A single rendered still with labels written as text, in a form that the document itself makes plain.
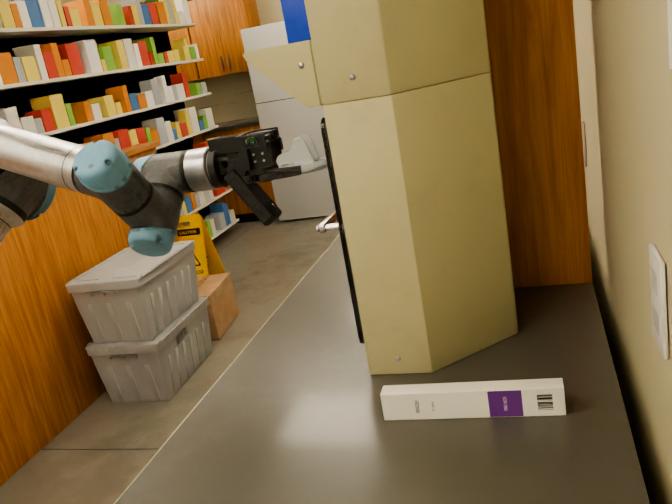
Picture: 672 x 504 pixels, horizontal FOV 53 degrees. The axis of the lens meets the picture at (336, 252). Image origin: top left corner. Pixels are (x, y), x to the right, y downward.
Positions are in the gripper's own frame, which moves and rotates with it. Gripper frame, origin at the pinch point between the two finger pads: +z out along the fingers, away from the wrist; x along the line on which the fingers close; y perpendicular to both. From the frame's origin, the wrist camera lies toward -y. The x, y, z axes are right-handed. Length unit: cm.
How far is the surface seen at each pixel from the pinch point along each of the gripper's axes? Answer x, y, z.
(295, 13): 16.2, 25.4, -5.8
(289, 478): -34, -37, -3
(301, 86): -4.6, 13.5, -0.4
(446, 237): 0.1, -14.5, 18.1
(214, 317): 221, -116, -151
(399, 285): -4.5, -20.6, 10.1
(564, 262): 32, -32, 37
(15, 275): 129, -53, -192
